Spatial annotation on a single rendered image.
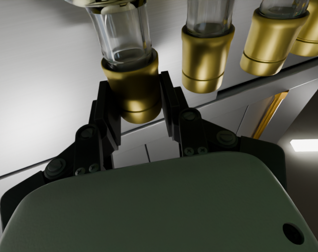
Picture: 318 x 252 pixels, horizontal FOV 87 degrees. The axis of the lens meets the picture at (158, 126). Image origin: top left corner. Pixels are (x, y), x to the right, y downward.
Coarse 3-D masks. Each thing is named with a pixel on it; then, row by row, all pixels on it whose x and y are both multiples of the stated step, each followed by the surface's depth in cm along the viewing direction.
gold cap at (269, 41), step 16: (256, 16) 12; (304, 16) 12; (256, 32) 13; (272, 32) 12; (288, 32) 12; (256, 48) 13; (272, 48) 13; (288, 48) 13; (240, 64) 16; (256, 64) 14; (272, 64) 14
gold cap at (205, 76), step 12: (192, 36) 11; (228, 36) 10; (192, 48) 11; (204, 48) 11; (216, 48) 11; (228, 48) 11; (192, 60) 12; (204, 60) 11; (216, 60) 12; (192, 72) 13; (204, 72) 12; (216, 72) 12; (192, 84) 13; (204, 84) 13; (216, 84) 13
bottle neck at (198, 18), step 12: (192, 0) 10; (204, 0) 9; (216, 0) 9; (228, 0) 9; (192, 12) 10; (204, 12) 10; (216, 12) 10; (228, 12) 10; (192, 24) 11; (204, 24) 10; (216, 24) 10; (228, 24) 10; (204, 36) 11; (216, 36) 11
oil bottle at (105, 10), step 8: (72, 0) 6; (80, 0) 6; (88, 0) 6; (96, 0) 6; (104, 0) 6; (112, 0) 6; (120, 0) 6; (128, 0) 7; (136, 0) 7; (144, 0) 8; (88, 8) 7; (96, 8) 7; (104, 8) 7; (112, 8) 7; (120, 8) 7; (128, 8) 7
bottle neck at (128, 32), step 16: (96, 16) 8; (112, 16) 7; (128, 16) 8; (144, 16) 8; (96, 32) 8; (112, 32) 8; (128, 32) 8; (144, 32) 9; (112, 48) 9; (128, 48) 9; (144, 48) 9; (112, 64) 9; (128, 64) 9; (144, 64) 10
